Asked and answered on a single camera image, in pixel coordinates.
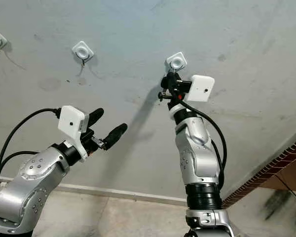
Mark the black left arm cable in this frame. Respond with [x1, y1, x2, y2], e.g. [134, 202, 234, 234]
[0, 108, 62, 200]

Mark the red brick pattern strip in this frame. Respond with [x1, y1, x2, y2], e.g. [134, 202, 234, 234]
[222, 134, 296, 208]

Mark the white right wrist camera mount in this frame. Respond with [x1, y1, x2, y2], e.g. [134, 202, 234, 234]
[187, 75, 216, 103]

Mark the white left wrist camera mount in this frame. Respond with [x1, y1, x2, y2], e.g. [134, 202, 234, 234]
[58, 105, 90, 161]

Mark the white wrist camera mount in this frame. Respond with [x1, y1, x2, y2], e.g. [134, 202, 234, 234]
[187, 75, 216, 103]
[58, 105, 90, 161]

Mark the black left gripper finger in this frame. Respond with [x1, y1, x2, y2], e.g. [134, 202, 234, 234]
[103, 123, 128, 151]
[87, 108, 105, 129]

